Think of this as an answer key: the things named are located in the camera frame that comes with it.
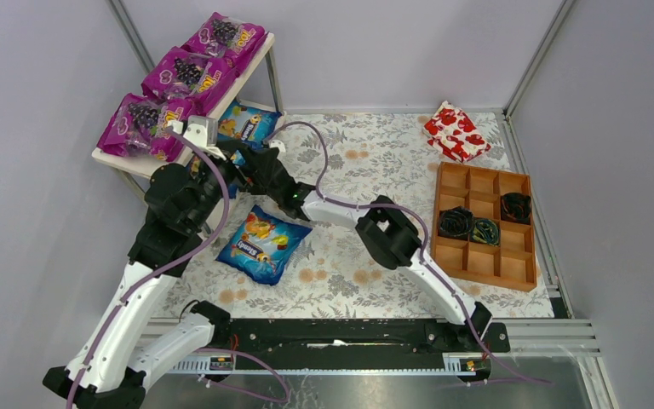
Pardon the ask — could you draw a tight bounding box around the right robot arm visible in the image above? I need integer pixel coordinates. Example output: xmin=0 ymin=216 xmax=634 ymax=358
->
xmin=237 ymin=143 xmax=492 ymax=344

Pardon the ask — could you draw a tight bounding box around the blue candy bag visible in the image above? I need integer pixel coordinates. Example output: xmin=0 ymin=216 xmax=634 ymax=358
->
xmin=218 ymin=101 xmax=282 ymax=148
xmin=216 ymin=205 xmax=312 ymax=285
xmin=186 ymin=154 xmax=249 ymax=199

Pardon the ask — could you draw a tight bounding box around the black orange rolled item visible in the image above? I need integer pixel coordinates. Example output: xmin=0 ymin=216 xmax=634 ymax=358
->
xmin=500 ymin=193 xmax=532 ymax=225

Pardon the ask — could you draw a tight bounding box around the black teal rolled item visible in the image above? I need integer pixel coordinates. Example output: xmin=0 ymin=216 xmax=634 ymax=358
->
xmin=469 ymin=217 xmax=501 ymax=247

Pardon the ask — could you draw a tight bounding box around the purple candy bag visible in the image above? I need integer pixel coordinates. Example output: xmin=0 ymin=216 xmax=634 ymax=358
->
xmin=141 ymin=47 xmax=237 ymax=116
xmin=181 ymin=12 xmax=268 ymax=76
xmin=96 ymin=93 xmax=196 ymax=162

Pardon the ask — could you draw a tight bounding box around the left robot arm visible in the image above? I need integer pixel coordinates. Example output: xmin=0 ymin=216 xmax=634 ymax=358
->
xmin=43 ymin=116 xmax=234 ymax=408

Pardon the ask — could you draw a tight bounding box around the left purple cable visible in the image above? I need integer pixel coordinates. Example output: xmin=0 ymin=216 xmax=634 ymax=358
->
xmin=64 ymin=126 xmax=291 ymax=409

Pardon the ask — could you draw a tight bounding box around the red poppy folded cloth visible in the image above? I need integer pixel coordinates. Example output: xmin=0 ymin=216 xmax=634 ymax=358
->
xmin=422 ymin=101 xmax=492 ymax=164

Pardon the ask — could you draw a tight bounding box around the black green rolled item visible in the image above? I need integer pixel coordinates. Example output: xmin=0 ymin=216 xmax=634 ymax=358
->
xmin=437 ymin=206 xmax=474 ymax=240

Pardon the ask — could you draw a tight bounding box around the purple cable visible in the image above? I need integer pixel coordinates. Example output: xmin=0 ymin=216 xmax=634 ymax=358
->
xmin=64 ymin=126 xmax=291 ymax=409
xmin=265 ymin=120 xmax=554 ymax=388

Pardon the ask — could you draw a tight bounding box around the wooden compartment tray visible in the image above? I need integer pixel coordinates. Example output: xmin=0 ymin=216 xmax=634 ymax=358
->
xmin=430 ymin=163 xmax=537 ymax=292

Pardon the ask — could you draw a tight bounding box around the aluminium frame post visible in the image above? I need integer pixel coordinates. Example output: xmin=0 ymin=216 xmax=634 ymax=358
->
xmin=503 ymin=0 xmax=577 ymax=118

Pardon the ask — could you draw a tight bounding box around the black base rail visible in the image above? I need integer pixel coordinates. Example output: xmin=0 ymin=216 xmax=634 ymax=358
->
xmin=177 ymin=315 xmax=512 ymax=372

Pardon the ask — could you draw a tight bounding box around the white two-tier shelf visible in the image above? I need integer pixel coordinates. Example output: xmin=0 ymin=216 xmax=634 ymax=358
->
xmin=91 ymin=32 xmax=286 ymax=204

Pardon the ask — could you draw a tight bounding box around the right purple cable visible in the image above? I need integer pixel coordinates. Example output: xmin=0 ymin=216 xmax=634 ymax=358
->
xmin=265 ymin=120 xmax=554 ymax=388

